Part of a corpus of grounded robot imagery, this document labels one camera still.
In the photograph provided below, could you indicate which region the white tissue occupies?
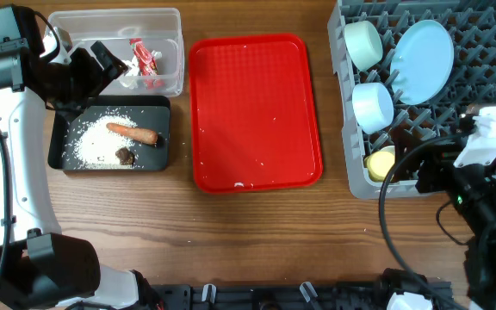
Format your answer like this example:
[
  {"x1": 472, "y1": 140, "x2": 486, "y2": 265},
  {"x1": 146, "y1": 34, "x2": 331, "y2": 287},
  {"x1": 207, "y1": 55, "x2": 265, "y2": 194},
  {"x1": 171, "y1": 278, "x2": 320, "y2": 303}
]
[{"x1": 118, "y1": 56, "x2": 141, "y2": 90}]

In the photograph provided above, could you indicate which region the red snack wrapper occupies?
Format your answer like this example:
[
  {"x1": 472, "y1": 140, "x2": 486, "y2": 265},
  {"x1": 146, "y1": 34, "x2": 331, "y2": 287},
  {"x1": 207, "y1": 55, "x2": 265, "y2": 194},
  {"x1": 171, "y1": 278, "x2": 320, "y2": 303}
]
[{"x1": 129, "y1": 38, "x2": 164, "y2": 90}]

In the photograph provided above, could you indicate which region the yellow plastic cup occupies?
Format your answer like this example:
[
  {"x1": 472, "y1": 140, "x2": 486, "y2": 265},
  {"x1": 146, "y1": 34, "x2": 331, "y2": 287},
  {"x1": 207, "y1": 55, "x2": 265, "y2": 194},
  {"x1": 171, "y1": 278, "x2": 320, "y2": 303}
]
[{"x1": 363, "y1": 151, "x2": 395, "y2": 182}]

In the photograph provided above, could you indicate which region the white rice pile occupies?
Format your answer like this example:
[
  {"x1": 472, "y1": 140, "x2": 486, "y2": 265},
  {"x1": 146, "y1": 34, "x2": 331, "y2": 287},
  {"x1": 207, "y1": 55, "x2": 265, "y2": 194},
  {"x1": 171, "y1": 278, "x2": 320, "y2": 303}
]
[{"x1": 61, "y1": 107, "x2": 141, "y2": 170}]

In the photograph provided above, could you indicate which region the brown food lump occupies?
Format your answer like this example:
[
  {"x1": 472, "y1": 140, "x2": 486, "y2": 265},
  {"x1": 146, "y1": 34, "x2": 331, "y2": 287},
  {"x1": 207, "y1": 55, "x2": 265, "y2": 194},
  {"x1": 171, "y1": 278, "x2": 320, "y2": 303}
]
[{"x1": 115, "y1": 147, "x2": 135, "y2": 166}]

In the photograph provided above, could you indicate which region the light blue bowl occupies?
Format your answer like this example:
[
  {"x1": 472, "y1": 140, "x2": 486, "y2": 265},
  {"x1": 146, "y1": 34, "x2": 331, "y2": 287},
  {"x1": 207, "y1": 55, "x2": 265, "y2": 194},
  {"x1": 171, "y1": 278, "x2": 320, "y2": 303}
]
[{"x1": 352, "y1": 83, "x2": 394, "y2": 134}]

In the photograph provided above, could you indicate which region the light blue plate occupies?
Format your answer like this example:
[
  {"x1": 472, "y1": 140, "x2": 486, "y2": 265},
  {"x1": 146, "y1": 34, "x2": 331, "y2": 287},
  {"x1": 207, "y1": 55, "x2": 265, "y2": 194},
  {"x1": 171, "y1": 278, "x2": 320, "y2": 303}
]
[{"x1": 389, "y1": 20, "x2": 454, "y2": 105}]

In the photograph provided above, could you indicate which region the mint green bowl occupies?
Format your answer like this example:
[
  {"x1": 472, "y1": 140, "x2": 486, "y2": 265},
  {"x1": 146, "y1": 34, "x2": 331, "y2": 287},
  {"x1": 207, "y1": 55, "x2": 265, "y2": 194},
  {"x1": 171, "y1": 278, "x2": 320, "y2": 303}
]
[{"x1": 344, "y1": 21, "x2": 383, "y2": 71}]

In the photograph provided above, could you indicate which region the white plastic spoon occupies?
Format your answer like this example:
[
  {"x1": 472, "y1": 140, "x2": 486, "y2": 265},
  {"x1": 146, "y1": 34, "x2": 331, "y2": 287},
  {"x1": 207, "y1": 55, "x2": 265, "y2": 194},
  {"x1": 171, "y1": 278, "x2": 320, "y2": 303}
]
[{"x1": 381, "y1": 146, "x2": 395, "y2": 155}]

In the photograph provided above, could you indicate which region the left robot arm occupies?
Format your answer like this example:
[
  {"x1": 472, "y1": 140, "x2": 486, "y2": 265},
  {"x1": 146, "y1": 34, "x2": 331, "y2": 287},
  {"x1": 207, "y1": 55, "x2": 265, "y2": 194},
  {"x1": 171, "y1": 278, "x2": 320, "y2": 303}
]
[{"x1": 0, "y1": 4, "x2": 158, "y2": 309}]

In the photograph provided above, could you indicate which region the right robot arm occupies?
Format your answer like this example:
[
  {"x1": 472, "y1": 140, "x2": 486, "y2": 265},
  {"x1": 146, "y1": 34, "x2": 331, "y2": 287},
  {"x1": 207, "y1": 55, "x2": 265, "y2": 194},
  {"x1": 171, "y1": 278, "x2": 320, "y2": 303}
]
[{"x1": 378, "y1": 144, "x2": 496, "y2": 309}]

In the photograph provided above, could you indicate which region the black waste tray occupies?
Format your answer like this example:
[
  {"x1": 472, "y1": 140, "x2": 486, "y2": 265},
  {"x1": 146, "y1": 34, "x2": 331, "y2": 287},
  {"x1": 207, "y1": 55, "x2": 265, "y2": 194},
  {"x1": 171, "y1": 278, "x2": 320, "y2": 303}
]
[{"x1": 47, "y1": 96, "x2": 171, "y2": 171}]

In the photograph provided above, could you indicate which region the grey dishwasher rack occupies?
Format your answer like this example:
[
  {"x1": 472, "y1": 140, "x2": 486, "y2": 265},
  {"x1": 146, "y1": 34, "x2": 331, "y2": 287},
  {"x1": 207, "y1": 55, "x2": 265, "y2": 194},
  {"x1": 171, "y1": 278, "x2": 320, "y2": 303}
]
[{"x1": 327, "y1": 1, "x2": 496, "y2": 199}]

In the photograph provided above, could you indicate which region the clear plastic storage box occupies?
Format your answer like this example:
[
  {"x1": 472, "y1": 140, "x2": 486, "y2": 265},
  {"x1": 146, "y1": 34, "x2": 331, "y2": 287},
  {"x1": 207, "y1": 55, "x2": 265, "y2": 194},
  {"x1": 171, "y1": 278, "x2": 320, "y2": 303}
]
[{"x1": 48, "y1": 8, "x2": 185, "y2": 97}]

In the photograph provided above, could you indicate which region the red plastic tray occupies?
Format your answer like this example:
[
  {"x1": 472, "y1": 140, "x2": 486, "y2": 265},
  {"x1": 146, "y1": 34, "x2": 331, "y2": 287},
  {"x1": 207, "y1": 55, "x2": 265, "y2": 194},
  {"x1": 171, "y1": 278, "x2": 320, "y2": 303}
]
[{"x1": 189, "y1": 34, "x2": 323, "y2": 194}]

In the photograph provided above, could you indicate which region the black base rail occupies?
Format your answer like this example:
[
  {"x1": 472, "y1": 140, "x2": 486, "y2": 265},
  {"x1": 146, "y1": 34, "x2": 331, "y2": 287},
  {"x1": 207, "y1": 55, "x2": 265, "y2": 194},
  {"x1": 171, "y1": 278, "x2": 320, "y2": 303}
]
[{"x1": 144, "y1": 282, "x2": 454, "y2": 310}]

